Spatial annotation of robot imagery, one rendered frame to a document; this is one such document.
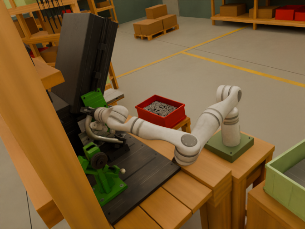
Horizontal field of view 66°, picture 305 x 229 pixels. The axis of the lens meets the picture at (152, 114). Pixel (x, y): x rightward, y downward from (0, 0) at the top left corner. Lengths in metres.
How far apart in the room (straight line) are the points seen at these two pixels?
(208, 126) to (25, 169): 0.69
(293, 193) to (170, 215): 0.51
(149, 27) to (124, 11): 3.99
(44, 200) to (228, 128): 0.89
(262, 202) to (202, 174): 0.29
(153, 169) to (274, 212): 0.57
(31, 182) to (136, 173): 0.57
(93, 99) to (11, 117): 0.83
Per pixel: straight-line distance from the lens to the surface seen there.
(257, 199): 1.24
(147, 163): 1.28
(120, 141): 1.36
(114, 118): 0.96
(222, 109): 1.05
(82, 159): 1.04
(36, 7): 4.13
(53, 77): 0.83
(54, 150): 0.56
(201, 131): 0.97
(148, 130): 0.90
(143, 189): 1.17
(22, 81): 0.50
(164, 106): 1.78
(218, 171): 1.19
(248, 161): 1.32
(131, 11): 11.23
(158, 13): 7.93
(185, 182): 1.18
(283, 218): 1.20
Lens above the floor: 1.76
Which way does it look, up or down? 31 degrees down
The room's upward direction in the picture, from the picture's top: 12 degrees counter-clockwise
